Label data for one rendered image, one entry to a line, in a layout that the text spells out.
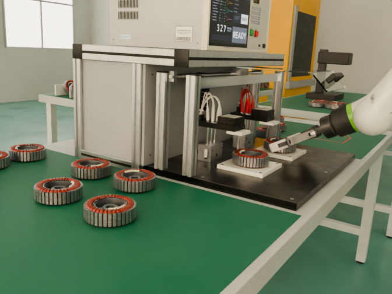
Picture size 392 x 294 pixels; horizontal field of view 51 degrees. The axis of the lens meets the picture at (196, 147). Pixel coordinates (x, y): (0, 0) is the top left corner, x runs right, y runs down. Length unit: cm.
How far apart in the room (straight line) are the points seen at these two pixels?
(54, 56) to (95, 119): 750
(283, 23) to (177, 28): 372
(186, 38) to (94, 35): 814
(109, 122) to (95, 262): 63
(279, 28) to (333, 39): 186
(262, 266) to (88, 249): 32
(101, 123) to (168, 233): 57
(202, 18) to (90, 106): 45
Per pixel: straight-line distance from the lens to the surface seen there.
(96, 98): 132
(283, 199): 103
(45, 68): 869
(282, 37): 492
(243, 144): 149
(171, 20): 128
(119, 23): 142
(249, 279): 72
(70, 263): 76
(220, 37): 127
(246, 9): 142
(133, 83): 119
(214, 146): 129
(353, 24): 661
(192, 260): 76
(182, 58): 109
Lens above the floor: 112
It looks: 14 degrees down
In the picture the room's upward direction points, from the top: 3 degrees clockwise
